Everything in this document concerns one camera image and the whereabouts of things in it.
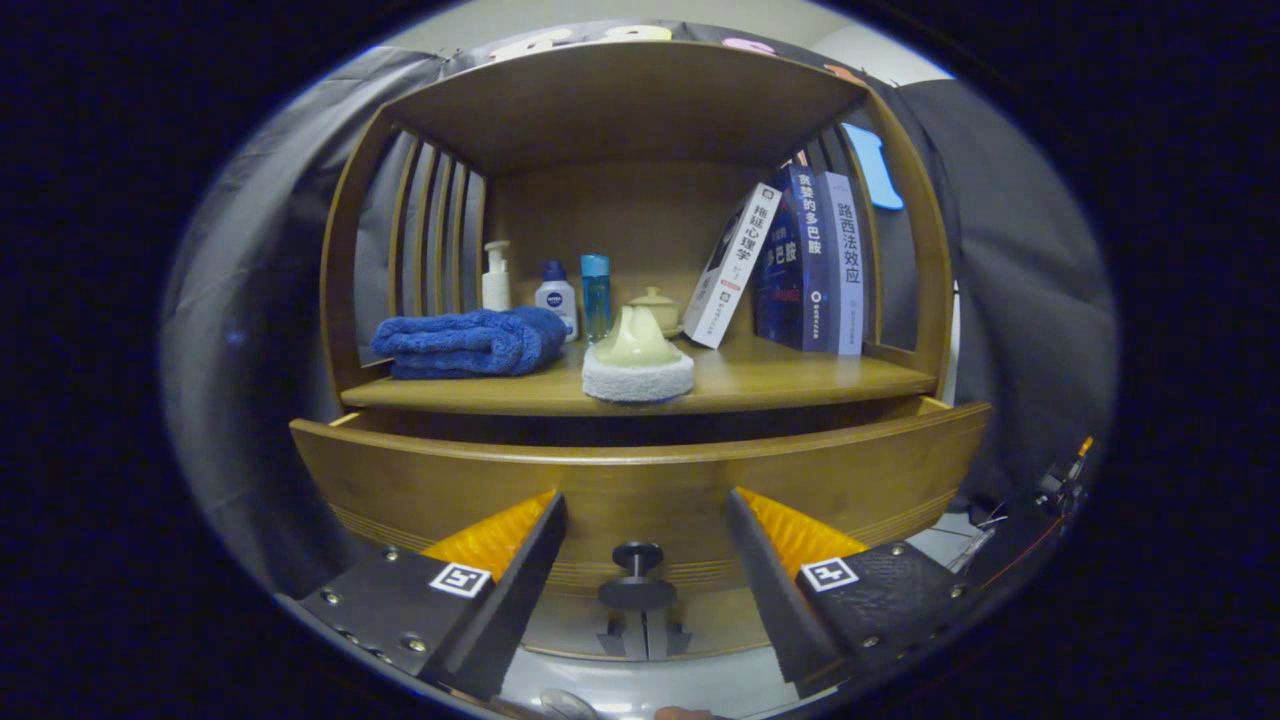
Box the white pump bottle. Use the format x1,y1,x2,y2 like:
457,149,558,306
481,240,512,312

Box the wooden cabinet door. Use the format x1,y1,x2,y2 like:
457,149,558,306
520,585,646,661
645,585,771,661

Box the cream cleaning brush white pad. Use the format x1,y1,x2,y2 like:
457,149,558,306
581,304,696,404

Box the wooden cabinet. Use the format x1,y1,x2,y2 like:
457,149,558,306
320,40,953,661

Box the folded blue towel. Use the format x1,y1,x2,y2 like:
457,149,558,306
370,306,569,380

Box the pale grey-blue book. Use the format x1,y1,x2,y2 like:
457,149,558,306
818,171,866,357

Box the orange and black device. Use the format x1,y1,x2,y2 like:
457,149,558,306
1035,435,1096,516

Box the dark blue book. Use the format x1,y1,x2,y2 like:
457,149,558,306
752,165,833,352

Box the clear blue bottle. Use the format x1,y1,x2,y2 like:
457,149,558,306
581,253,612,344

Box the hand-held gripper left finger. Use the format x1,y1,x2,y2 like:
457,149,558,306
298,490,568,703

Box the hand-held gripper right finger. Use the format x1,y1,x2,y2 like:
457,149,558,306
725,487,976,699

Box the beige lidded tea cup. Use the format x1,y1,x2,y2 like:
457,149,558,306
628,286,686,339

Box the white bottle with blue cap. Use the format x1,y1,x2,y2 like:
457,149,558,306
534,260,578,343

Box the white book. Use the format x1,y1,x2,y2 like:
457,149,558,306
683,181,783,350

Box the wooden countertop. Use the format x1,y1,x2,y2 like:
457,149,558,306
340,335,939,417

